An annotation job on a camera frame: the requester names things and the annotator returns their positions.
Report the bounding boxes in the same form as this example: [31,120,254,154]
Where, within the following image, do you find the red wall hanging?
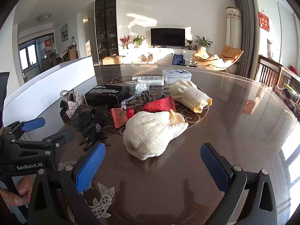
[258,12,270,32]

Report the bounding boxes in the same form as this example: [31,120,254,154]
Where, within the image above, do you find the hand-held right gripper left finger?
[28,142,106,225]

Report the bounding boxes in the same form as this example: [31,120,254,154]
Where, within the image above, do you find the black flat television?
[150,28,185,47]

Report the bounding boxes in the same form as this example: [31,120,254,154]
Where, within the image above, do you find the black lace hair claw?
[60,101,112,147]

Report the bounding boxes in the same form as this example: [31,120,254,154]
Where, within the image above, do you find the brown cord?
[141,89,166,104]

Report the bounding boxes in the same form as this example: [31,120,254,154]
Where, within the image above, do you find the red door poster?
[44,39,54,53]

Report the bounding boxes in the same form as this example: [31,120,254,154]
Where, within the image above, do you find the red patterned packet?
[133,97,176,114]

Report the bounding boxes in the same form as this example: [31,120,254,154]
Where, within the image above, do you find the black printed cardboard box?
[84,84,130,106]

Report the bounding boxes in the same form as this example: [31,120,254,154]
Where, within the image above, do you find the blue bag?
[172,54,185,65]

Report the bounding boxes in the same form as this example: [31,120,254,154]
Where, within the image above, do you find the window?
[19,43,37,72]

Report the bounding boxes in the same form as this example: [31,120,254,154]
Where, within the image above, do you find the cream knitted glove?
[169,79,213,113]
[123,109,188,161]

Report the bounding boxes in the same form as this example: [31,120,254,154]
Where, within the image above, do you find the red packet with gold emblem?
[111,106,135,129]

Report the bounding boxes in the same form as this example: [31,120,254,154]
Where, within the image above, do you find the white cat figurine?
[267,39,274,60]

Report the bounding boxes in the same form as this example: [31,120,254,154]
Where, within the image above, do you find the framed wall painting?
[60,23,69,43]

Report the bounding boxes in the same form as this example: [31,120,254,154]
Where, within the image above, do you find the person's left hand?
[0,176,32,214]

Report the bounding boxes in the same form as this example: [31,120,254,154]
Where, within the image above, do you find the clear rimless glasses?
[121,93,150,110]

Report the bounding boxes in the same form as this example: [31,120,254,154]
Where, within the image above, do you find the dark glass display cabinet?
[95,0,118,62]

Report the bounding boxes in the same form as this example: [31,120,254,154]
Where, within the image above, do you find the orange lounge chair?
[192,45,244,72]

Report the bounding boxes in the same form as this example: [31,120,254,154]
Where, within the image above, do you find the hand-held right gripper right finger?
[200,143,278,225]

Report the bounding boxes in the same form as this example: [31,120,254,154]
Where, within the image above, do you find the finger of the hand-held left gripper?
[5,118,46,137]
[11,129,74,151]

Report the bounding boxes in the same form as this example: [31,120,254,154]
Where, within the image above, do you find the green leafy potted plant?
[132,35,147,48]

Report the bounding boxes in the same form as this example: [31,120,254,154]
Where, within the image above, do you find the dark wooden chair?
[254,55,300,92]

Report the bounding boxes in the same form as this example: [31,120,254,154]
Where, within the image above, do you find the grey curtain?
[234,0,258,79]

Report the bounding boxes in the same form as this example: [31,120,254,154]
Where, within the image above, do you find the clear rhinestone hair claw clip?
[60,89,86,120]

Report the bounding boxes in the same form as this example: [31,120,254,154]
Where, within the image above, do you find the cotton swab pack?
[125,81,149,95]

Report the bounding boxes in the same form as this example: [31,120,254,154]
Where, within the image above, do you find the large white container box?
[3,56,94,143]

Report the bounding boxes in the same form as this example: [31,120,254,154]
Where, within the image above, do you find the red flower arrangement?
[119,35,132,50]

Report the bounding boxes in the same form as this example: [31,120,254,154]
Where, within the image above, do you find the white television console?
[118,47,197,64]

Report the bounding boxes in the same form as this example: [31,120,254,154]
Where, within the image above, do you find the white standing air conditioner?
[226,7,242,51]

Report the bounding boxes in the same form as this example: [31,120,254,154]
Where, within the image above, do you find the large green potted plant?
[195,36,213,50]

